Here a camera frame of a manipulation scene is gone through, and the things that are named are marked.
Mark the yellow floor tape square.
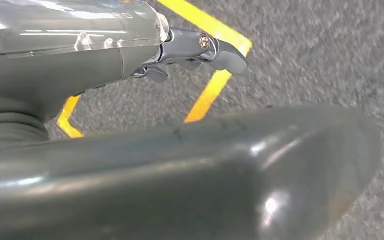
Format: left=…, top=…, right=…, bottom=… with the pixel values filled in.
left=56, top=0, right=254, bottom=139

